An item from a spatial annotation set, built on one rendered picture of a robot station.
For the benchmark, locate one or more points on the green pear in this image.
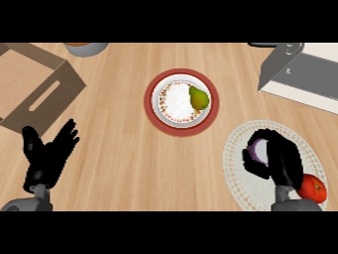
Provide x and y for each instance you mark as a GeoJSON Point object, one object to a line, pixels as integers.
{"type": "Point", "coordinates": [200, 98]}

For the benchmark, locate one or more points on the brown wooden box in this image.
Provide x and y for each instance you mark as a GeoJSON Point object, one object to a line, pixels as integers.
{"type": "Point", "coordinates": [30, 86]}

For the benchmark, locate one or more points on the red tomato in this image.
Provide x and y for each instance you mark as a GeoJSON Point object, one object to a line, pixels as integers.
{"type": "Point", "coordinates": [314, 188]}

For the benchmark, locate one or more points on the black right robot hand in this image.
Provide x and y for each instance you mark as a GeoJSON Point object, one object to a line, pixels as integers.
{"type": "Point", "coordinates": [284, 158]}

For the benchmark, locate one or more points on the round red placemat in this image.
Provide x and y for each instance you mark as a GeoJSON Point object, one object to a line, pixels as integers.
{"type": "Point", "coordinates": [181, 130]}

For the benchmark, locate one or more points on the white patterned plate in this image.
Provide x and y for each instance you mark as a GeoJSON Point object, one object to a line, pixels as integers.
{"type": "Point", "coordinates": [177, 99]}

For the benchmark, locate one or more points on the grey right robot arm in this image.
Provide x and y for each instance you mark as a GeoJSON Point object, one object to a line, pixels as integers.
{"type": "Point", "coordinates": [293, 200]}

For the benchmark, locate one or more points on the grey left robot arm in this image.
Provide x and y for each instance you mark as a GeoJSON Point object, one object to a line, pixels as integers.
{"type": "Point", "coordinates": [30, 201]}

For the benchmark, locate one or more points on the black object at edge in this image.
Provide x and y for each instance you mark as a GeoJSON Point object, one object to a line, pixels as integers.
{"type": "Point", "coordinates": [262, 44]}

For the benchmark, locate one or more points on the round white woven placemat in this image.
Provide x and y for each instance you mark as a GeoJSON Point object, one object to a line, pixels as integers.
{"type": "Point", "coordinates": [247, 185]}

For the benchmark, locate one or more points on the grey bowl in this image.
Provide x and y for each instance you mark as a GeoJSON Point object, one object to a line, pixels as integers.
{"type": "Point", "coordinates": [85, 49]}

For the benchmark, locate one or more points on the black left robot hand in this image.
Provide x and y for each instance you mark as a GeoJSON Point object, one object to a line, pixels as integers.
{"type": "Point", "coordinates": [47, 155]}

